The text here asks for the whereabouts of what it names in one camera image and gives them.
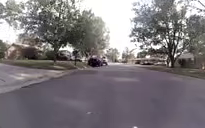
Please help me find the pale concrete driveway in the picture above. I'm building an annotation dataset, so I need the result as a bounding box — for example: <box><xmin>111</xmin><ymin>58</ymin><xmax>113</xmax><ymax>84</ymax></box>
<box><xmin>0</xmin><ymin>61</ymin><xmax>80</xmax><ymax>99</ymax></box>

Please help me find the low house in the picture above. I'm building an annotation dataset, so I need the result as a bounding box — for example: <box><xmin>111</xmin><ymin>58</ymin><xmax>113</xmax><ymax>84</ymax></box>
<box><xmin>128</xmin><ymin>56</ymin><xmax>168</xmax><ymax>66</ymax></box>
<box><xmin>176</xmin><ymin>51</ymin><xmax>205</xmax><ymax>70</ymax></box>

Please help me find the grey asphalt road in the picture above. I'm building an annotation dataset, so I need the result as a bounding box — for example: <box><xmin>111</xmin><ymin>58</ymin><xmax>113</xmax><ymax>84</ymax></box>
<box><xmin>0</xmin><ymin>62</ymin><xmax>205</xmax><ymax>128</ymax></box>

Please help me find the grass strip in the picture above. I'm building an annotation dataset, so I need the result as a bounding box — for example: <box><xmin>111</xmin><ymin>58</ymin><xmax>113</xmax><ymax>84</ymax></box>
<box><xmin>136</xmin><ymin>64</ymin><xmax>205</xmax><ymax>81</ymax></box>
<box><xmin>0</xmin><ymin>58</ymin><xmax>88</xmax><ymax>71</ymax></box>

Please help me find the small tree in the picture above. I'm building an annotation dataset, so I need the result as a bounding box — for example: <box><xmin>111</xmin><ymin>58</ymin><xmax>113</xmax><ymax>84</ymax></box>
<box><xmin>120</xmin><ymin>46</ymin><xmax>136</xmax><ymax>64</ymax></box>
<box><xmin>105</xmin><ymin>47</ymin><xmax>121</xmax><ymax>63</ymax></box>

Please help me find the brown house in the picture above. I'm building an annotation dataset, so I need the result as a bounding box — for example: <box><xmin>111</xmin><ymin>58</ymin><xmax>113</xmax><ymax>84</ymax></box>
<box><xmin>4</xmin><ymin>42</ymin><xmax>42</xmax><ymax>61</ymax></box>

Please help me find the vehicle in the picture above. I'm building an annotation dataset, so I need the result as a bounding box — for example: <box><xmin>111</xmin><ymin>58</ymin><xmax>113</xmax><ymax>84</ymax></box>
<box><xmin>101</xmin><ymin>56</ymin><xmax>110</xmax><ymax>66</ymax></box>

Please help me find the large leafy tree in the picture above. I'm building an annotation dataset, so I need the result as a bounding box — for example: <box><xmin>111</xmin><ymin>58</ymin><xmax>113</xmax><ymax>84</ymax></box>
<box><xmin>129</xmin><ymin>0</ymin><xmax>205</xmax><ymax>69</ymax></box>
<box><xmin>14</xmin><ymin>0</ymin><xmax>82</xmax><ymax>65</ymax></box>

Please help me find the dark car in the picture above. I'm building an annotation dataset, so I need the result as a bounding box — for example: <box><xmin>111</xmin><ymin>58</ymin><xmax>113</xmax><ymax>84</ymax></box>
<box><xmin>87</xmin><ymin>55</ymin><xmax>104</xmax><ymax>68</ymax></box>

